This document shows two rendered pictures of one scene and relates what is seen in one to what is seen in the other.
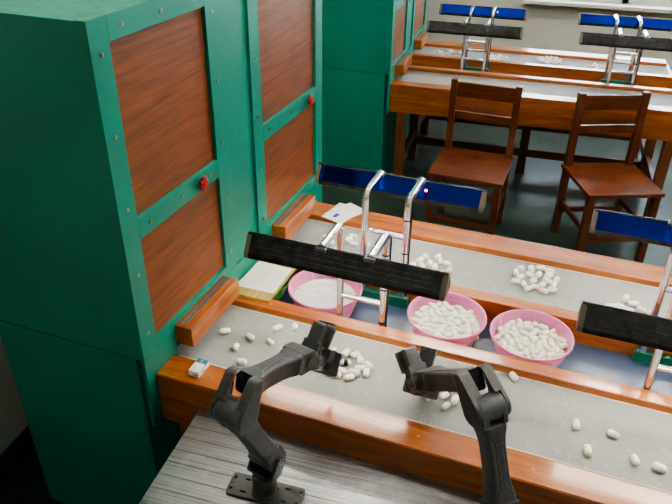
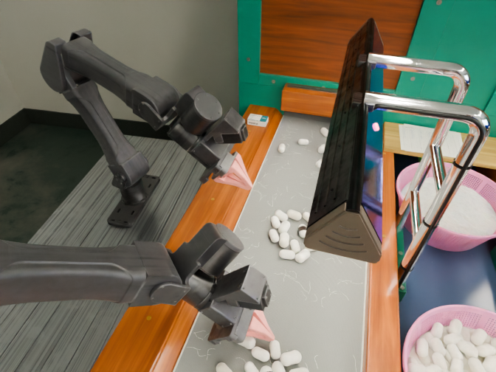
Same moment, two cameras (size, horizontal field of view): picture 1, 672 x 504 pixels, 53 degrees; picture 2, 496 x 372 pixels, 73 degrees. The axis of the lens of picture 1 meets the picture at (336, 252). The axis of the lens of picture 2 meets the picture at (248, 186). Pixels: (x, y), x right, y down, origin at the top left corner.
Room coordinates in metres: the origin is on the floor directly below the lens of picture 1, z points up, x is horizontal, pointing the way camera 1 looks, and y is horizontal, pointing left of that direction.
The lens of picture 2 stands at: (1.46, -0.52, 1.34)
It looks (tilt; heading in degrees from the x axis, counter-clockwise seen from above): 42 degrees down; 86
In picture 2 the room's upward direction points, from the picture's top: straight up
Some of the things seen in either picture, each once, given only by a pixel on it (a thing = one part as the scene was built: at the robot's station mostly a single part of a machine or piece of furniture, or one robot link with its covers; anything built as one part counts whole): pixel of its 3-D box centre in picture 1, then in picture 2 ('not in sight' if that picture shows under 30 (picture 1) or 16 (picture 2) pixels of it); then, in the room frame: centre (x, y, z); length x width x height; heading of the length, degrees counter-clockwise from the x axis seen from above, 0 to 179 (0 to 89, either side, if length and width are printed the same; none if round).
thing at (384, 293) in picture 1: (353, 297); (382, 186); (1.76, -0.06, 0.90); 0.20 x 0.19 x 0.45; 69
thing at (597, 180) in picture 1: (611, 178); not in sight; (3.62, -1.60, 0.45); 0.44 x 0.44 x 0.91; 4
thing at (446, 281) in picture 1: (344, 261); (361, 95); (1.68, -0.02, 1.08); 0.62 x 0.08 x 0.07; 69
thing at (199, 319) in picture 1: (208, 309); (330, 102); (1.78, 0.41, 0.83); 0.30 x 0.06 x 0.07; 159
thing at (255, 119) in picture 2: (198, 367); (257, 119); (1.56, 0.40, 0.77); 0.06 x 0.04 x 0.02; 159
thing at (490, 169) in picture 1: (471, 165); not in sight; (3.79, -0.81, 0.45); 0.44 x 0.44 x 0.91; 69
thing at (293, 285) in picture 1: (325, 297); (446, 208); (2.01, 0.04, 0.72); 0.27 x 0.27 x 0.10
